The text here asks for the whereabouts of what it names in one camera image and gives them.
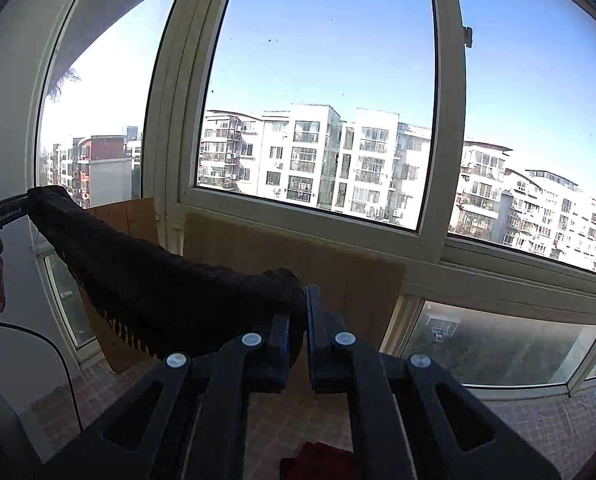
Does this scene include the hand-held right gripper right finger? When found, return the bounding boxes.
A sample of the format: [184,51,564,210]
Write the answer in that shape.
[305,284,562,480]

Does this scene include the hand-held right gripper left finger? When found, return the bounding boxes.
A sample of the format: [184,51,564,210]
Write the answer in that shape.
[40,312,291,480]

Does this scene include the maroon sweater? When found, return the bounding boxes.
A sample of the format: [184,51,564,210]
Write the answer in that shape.
[279,440,361,480]

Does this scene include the black pants with yellow stripes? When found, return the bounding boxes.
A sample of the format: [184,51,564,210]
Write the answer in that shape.
[28,185,307,368]

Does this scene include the large light wooden board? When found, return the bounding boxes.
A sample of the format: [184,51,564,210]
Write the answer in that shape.
[183,212,407,396]

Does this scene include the pine plank board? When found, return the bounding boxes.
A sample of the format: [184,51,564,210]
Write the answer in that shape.
[80,197,161,373]

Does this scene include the apartment buildings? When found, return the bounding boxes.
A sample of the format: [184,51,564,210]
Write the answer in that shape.
[38,102,596,281]

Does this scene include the pink plaid blanket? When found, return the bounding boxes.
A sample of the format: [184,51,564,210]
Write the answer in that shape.
[28,350,596,480]

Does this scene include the black cable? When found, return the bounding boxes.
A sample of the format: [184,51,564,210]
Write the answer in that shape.
[0,322,85,433]

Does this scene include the white window frame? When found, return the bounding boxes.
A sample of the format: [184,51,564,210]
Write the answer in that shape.
[28,0,596,401]

